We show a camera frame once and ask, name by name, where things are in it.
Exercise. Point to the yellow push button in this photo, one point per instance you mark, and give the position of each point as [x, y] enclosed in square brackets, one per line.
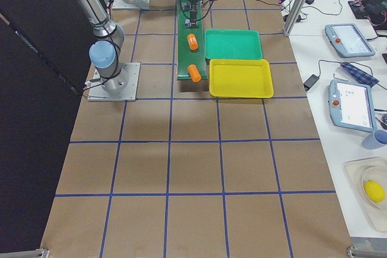
[185, 6]

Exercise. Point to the orange cylinder with label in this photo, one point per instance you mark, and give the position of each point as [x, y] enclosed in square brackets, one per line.
[192, 42]

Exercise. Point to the blue plaid cloth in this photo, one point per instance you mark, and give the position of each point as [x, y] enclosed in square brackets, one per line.
[359, 75]

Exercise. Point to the yellow lemon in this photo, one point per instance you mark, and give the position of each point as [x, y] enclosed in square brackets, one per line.
[374, 191]

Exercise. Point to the blue cup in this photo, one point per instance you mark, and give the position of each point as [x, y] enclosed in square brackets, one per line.
[375, 140]

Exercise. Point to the yellow plastic tray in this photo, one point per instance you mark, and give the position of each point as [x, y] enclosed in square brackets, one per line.
[239, 78]

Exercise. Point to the green plastic tray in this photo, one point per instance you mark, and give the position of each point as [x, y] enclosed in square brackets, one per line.
[232, 44]

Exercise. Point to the green conveyor belt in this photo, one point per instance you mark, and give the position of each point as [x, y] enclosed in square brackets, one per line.
[186, 56]

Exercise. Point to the black power adapter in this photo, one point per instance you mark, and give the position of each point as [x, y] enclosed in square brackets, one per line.
[310, 82]

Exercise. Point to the blue teach pendant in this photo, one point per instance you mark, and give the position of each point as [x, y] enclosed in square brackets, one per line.
[348, 41]
[351, 106]

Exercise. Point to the plain orange cylinder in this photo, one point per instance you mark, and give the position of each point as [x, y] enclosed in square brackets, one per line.
[194, 73]

